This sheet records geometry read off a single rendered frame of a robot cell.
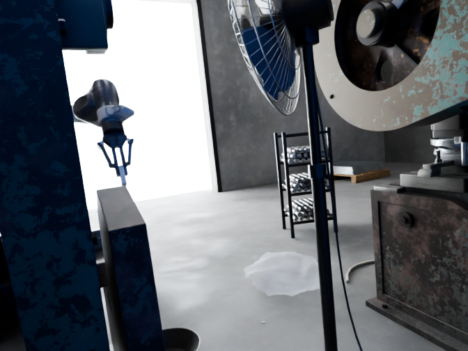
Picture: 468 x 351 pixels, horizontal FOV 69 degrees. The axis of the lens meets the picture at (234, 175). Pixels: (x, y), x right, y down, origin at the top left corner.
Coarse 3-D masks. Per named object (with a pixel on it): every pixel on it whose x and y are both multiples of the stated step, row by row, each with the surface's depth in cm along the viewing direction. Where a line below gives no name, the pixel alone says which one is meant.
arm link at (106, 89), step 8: (96, 80) 125; (104, 80) 124; (96, 88) 123; (104, 88) 123; (112, 88) 124; (80, 96) 124; (88, 96) 123; (96, 96) 122; (104, 96) 122; (112, 96) 123; (80, 104) 123; (88, 104) 122; (96, 104) 122; (104, 104) 121; (112, 104) 121; (80, 112) 123; (88, 112) 123; (96, 112) 124; (88, 120) 127; (96, 120) 128
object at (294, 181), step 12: (324, 132) 298; (276, 144) 327; (276, 156) 329; (288, 156) 305; (300, 156) 298; (324, 156) 300; (288, 168) 298; (288, 180) 299; (300, 180) 297; (288, 192) 300; (300, 192) 302; (288, 204) 302; (300, 204) 315; (312, 204) 313; (288, 216) 322; (300, 216) 307; (312, 216) 304; (336, 216) 307
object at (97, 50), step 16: (64, 0) 75; (80, 0) 76; (96, 0) 78; (64, 16) 75; (80, 16) 77; (96, 16) 78; (80, 32) 77; (96, 32) 78; (64, 48) 76; (80, 48) 78; (96, 48) 79
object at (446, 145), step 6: (432, 138) 291; (438, 138) 293; (444, 138) 293; (432, 144) 282; (438, 144) 275; (444, 144) 270; (450, 144) 267; (456, 144) 265; (444, 150) 273; (450, 150) 269; (456, 150) 266
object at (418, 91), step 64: (384, 0) 135; (448, 0) 105; (320, 64) 164; (448, 64) 108; (384, 128) 135; (448, 128) 151; (384, 192) 166; (448, 192) 143; (384, 256) 172; (448, 256) 140; (448, 320) 145
